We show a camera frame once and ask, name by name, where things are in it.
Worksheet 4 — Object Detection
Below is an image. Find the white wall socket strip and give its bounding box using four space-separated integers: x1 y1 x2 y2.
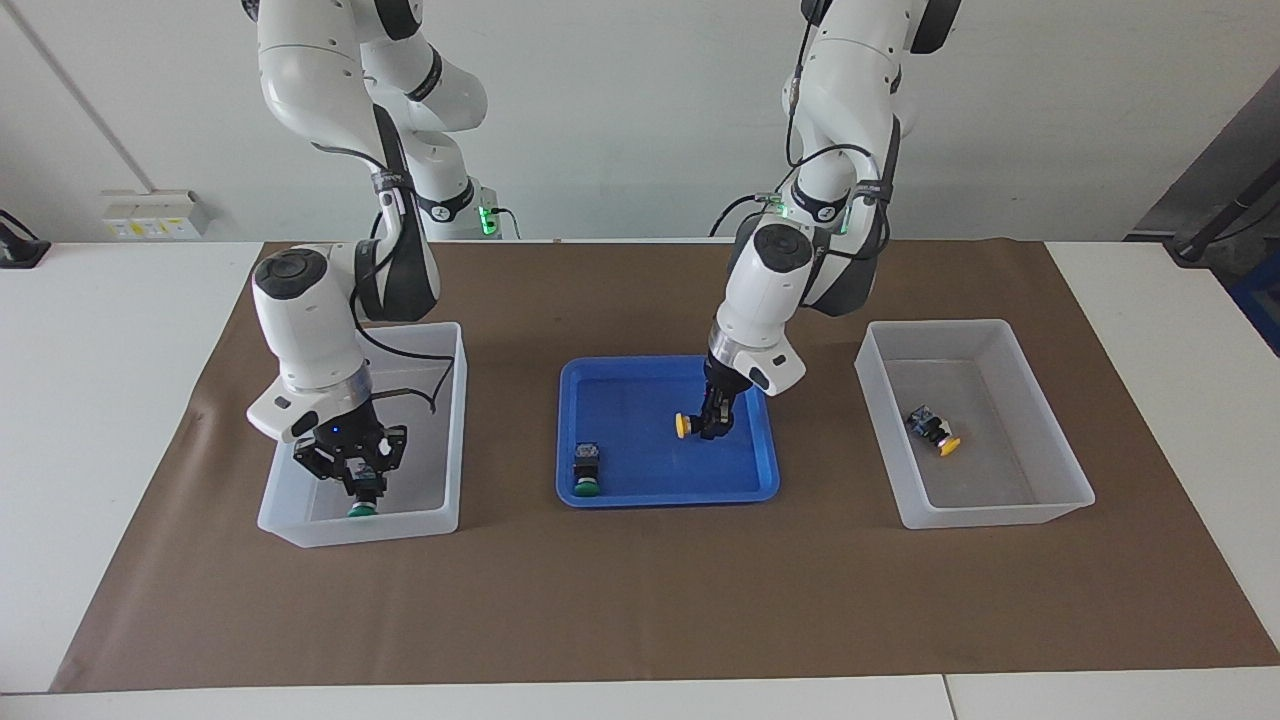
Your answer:
102 189 212 242

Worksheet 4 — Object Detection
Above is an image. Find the blue plastic tray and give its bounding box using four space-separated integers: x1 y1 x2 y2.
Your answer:
556 355 782 510

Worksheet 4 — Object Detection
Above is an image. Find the green push button switch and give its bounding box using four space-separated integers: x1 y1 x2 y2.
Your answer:
571 442 604 499
346 465 389 520

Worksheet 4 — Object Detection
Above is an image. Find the brown paper table mat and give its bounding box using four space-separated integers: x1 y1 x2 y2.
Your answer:
50 238 1280 694

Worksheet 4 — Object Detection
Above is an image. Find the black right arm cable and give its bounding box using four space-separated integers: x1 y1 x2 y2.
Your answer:
348 300 458 417

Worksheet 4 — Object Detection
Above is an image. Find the black stand pole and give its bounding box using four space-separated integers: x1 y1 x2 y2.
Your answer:
1164 184 1280 267

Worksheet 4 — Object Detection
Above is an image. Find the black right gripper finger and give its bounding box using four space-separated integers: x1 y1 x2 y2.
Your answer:
292 438 354 494
368 424 409 492

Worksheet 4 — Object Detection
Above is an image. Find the blue crate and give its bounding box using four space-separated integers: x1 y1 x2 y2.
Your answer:
1229 250 1280 358

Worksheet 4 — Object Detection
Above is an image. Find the translucent white plastic box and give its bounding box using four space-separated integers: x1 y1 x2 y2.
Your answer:
854 319 1097 532
257 321 469 550

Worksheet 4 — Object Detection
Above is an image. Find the black flat desk object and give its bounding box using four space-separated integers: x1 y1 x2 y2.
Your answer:
0 209 52 270

